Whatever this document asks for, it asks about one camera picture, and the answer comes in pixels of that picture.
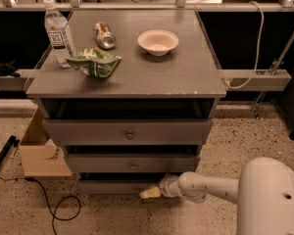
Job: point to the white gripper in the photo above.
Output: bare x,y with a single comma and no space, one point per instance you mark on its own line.
169,183

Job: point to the grey bottom drawer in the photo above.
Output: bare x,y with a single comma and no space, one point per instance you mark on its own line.
117,183

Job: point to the grey drawer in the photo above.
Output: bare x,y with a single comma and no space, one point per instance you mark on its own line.
128,131
117,183
132,163

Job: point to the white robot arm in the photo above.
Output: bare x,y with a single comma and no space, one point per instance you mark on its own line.
263,194

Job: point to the grey drawer cabinet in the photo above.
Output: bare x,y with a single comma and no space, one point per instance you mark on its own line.
183,84

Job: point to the grey middle drawer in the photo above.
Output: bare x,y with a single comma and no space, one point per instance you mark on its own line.
132,163

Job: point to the grey top drawer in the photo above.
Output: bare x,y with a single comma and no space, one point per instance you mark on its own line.
128,131

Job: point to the cardboard box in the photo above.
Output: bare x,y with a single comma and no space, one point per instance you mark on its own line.
40,156

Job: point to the green chip bag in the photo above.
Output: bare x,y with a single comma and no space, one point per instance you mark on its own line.
95,62

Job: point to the white paper bowl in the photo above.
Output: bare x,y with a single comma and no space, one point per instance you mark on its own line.
157,42

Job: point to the black bar on floor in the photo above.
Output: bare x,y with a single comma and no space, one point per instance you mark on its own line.
11,142

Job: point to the crushed metal can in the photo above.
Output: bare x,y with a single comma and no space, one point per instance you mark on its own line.
104,36

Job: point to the clear plastic water bottle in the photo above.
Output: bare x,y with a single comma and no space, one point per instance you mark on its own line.
59,33

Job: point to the black object on rail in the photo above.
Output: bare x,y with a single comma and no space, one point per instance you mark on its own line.
8,69

